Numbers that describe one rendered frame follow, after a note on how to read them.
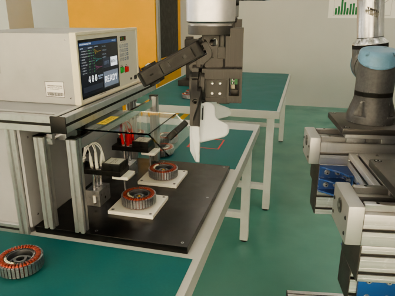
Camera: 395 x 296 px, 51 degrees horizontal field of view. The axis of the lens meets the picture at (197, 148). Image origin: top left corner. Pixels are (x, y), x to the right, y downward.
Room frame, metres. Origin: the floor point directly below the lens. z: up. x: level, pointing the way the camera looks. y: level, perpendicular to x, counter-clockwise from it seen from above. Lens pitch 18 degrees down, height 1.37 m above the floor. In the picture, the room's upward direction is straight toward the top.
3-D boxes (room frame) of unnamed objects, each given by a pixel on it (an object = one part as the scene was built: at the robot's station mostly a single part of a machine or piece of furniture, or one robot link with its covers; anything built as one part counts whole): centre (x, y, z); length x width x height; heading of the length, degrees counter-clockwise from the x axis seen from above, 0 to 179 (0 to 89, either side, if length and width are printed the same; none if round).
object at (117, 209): (1.21, 0.19, 0.78); 0.15 x 0.15 x 0.01; 75
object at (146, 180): (1.45, 0.13, 0.78); 0.15 x 0.15 x 0.01; 75
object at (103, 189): (1.25, 0.33, 0.80); 0.08 x 0.05 x 0.06; 165
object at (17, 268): (0.90, 0.45, 0.77); 0.11 x 0.11 x 0.04
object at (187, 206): (1.33, 0.17, 0.76); 0.64 x 0.47 x 0.02; 165
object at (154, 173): (1.45, 0.13, 0.80); 0.11 x 0.11 x 0.04
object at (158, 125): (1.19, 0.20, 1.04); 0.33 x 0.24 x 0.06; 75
